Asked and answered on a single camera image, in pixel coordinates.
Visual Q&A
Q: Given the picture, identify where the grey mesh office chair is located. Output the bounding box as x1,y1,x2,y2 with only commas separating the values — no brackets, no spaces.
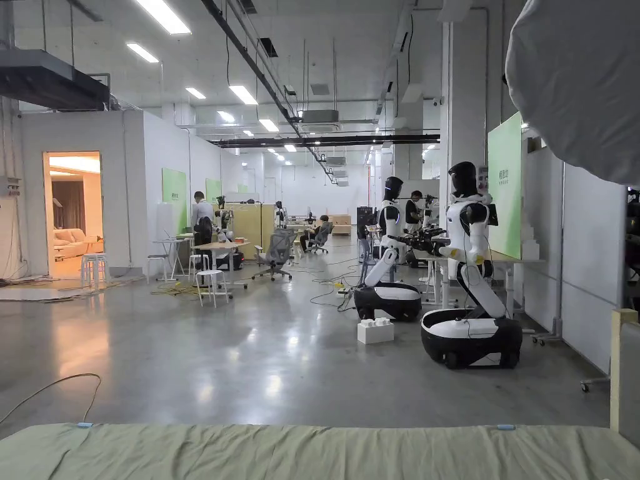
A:
252,227,297,281

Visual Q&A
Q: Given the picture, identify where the white black wheeled humanoid robot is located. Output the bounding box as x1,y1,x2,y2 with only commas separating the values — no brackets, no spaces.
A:
420,161,524,371
353,176,423,323

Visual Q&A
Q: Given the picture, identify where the round wooden table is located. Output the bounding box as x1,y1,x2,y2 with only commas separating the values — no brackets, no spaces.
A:
192,240,251,290

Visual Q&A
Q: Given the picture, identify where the white block-shaped box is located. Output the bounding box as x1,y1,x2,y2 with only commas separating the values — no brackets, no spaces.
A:
357,317,395,345

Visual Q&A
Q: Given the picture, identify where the white round stool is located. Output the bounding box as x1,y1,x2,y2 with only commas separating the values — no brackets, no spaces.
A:
194,269,229,308
188,254,211,282
146,254,170,285

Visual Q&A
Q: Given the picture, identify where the small white folding table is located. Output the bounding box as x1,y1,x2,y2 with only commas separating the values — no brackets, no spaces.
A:
152,237,193,282

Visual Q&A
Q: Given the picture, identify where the wooden desk with white legs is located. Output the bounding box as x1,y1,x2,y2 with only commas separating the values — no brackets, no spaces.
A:
414,248,547,321

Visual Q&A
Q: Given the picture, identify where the bed with pale green sheet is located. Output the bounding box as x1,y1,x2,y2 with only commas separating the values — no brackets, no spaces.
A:
0,422,640,480

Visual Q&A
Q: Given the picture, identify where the stack of white stools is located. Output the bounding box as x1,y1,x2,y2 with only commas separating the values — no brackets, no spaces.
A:
80,252,109,289

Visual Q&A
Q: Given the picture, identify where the beige sofa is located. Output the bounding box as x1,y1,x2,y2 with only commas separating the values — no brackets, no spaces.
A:
52,228,104,260

